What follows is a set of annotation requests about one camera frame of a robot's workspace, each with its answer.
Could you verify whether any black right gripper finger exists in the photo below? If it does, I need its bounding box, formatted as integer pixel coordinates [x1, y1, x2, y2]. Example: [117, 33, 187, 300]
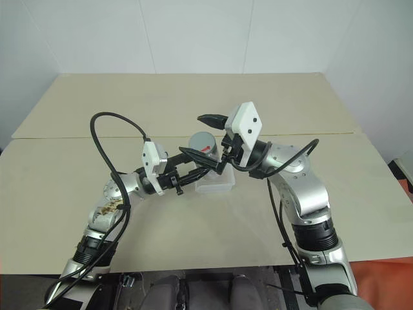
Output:
[197, 113, 229, 131]
[178, 147, 228, 176]

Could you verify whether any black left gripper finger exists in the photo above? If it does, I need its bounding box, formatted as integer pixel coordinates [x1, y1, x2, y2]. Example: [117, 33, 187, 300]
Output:
[179, 167, 212, 187]
[166, 152, 194, 166]

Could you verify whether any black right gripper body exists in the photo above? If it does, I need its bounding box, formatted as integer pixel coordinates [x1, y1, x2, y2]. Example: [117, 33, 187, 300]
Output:
[221, 131, 245, 164]

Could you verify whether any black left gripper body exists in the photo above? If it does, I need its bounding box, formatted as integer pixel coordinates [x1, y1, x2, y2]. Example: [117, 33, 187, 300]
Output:
[157, 163, 185, 197]

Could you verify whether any clear jar with red label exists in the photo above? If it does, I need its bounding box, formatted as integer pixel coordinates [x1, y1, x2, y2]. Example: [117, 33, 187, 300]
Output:
[199, 143, 227, 179]

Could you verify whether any grey jar lid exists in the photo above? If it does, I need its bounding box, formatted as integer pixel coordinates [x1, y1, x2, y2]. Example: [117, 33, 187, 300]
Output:
[188, 131, 217, 156]

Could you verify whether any clear plastic box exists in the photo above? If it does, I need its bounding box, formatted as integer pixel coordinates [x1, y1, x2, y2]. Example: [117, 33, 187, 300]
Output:
[195, 165, 236, 196]

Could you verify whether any dark grey rounded shape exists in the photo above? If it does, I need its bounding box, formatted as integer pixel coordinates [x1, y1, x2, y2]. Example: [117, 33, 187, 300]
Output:
[227, 274, 259, 310]
[149, 274, 181, 310]

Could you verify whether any orange floor mat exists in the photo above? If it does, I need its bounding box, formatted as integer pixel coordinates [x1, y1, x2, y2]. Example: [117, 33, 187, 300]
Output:
[350, 160, 413, 310]

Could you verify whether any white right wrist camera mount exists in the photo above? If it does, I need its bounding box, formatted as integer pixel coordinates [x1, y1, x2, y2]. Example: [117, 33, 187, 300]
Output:
[224, 101, 264, 166]

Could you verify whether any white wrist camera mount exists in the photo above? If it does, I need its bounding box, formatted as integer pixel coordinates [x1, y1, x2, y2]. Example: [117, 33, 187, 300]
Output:
[224, 101, 264, 166]
[141, 140, 170, 197]

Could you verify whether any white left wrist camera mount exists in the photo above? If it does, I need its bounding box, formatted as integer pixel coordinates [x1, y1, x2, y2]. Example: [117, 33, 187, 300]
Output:
[141, 140, 170, 197]

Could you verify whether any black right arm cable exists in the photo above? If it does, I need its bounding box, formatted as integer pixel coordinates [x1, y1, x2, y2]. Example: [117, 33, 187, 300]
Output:
[230, 138, 320, 298]

